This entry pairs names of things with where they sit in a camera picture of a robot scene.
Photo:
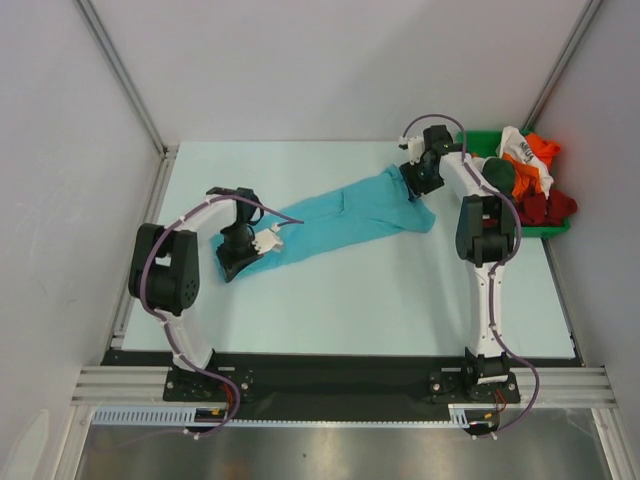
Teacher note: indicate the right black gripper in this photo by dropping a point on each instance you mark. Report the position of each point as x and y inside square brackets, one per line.
[420, 176]

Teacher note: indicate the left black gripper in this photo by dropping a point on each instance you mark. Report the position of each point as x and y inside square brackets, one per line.
[232, 266]

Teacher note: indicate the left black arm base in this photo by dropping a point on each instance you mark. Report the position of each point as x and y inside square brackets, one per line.
[190, 387]

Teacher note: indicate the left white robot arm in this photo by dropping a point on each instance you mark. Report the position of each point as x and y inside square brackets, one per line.
[170, 263]

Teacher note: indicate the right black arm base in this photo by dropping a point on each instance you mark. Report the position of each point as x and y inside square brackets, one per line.
[480, 380]

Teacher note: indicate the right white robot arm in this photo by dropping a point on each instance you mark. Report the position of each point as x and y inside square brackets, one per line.
[487, 233]

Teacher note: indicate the green plastic bin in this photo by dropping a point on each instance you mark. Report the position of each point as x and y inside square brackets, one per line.
[545, 230]

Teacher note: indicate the dark green t shirt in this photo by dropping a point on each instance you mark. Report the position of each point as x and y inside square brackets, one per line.
[500, 174]

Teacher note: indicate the white printed t shirt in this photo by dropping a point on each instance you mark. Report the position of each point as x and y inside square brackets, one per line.
[515, 163]

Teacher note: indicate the orange t shirt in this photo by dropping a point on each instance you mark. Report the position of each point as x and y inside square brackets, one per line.
[532, 157]

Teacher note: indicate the red t shirt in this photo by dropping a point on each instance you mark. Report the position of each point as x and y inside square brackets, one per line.
[538, 210]

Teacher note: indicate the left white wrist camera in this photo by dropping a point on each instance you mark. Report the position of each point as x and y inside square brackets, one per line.
[268, 240]

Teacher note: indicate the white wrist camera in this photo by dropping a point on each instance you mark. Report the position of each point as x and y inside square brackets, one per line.
[415, 147]
[268, 240]

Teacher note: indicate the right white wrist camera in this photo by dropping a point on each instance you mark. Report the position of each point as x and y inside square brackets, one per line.
[415, 147]

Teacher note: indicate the left aluminium corner post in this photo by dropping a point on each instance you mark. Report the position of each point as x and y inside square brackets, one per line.
[97, 29]

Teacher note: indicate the aluminium corner post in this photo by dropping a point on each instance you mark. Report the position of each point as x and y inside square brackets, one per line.
[570, 48]
[97, 29]

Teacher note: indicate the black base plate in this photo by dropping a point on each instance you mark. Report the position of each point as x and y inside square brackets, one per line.
[336, 388]

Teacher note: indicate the aluminium front rail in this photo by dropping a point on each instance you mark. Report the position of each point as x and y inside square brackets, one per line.
[138, 385]

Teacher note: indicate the white cable duct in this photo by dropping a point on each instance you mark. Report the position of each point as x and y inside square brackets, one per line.
[206, 418]

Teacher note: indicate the right aluminium corner post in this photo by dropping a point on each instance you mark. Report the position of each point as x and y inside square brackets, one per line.
[570, 48]

